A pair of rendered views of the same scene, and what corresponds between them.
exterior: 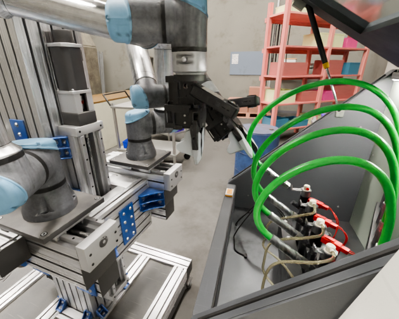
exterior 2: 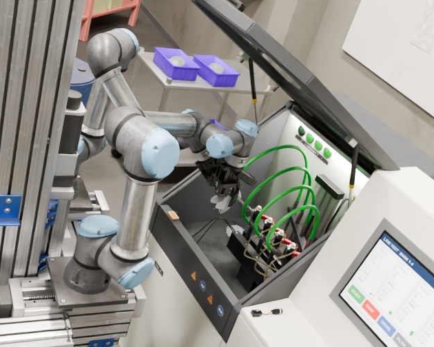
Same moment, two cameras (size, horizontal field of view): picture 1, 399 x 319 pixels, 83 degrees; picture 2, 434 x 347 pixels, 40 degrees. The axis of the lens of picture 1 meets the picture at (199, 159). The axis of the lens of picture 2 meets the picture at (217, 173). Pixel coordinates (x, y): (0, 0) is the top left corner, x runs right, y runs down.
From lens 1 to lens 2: 1.81 m
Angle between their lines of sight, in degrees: 48
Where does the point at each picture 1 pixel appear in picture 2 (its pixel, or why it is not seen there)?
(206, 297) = (231, 295)
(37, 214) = (103, 284)
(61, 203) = not seen: hidden behind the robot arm
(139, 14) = (235, 147)
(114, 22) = (225, 153)
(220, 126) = not seen: hidden behind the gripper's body
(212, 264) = (217, 277)
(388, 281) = (324, 252)
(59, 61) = (74, 127)
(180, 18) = (249, 144)
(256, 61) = not seen: outside the picture
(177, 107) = (229, 185)
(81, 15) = (179, 131)
